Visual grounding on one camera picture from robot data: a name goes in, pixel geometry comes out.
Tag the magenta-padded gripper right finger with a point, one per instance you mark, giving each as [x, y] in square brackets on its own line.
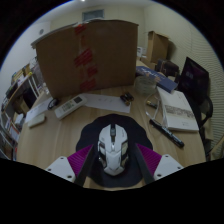
[168, 166]

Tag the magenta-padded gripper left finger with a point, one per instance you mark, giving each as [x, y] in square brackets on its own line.
[61, 166]

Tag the white and silver computer mouse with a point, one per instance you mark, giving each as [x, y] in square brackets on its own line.
[113, 150]

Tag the black scalloped mouse pad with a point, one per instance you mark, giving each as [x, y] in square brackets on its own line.
[136, 133]

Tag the black marker pen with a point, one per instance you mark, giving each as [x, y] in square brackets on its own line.
[166, 132]

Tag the white book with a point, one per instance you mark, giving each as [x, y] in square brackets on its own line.
[178, 110]

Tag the white remote with display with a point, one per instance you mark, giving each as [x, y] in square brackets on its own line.
[70, 106]

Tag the white paper sheet with writing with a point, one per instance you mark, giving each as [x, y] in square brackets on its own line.
[38, 110]

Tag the black office chair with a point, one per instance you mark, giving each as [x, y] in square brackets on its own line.
[206, 113]

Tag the cluttered white shelf unit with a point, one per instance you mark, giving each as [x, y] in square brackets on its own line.
[13, 110]

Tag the plain white paper sheet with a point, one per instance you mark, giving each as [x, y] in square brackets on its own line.
[106, 102]

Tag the small black batteries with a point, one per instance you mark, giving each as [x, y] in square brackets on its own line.
[127, 98]

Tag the blue book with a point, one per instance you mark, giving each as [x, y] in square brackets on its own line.
[158, 77]

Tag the black computer monitor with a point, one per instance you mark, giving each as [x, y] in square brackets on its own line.
[193, 80]

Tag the large brown cardboard box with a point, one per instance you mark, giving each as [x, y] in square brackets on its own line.
[83, 60]

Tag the small brown cardboard box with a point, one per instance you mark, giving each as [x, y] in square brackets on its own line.
[157, 46]

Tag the grey door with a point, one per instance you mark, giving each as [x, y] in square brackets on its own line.
[93, 14]

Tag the round wall clock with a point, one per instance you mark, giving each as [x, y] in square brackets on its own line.
[41, 31]

